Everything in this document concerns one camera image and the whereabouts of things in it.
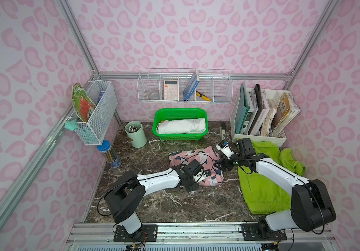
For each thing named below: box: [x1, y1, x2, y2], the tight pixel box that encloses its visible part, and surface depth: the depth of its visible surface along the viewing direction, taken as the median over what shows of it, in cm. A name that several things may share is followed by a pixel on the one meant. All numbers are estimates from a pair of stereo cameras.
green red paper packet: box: [71, 82, 96, 123], surface depth 75 cm
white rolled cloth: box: [155, 117, 207, 135], surface depth 105 cm
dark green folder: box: [234, 83, 251, 135], surface depth 95 cm
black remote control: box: [219, 121, 227, 142], surface depth 110 cm
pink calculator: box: [163, 79, 179, 101], surface depth 97 cm
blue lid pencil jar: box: [96, 139, 122, 168], surface depth 86 cm
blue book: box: [183, 69, 200, 101], surface depth 90 cm
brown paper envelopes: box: [271, 92, 301, 137], surface depth 99 cm
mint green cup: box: [124, 120, 148, 148], surface depth 101 cm
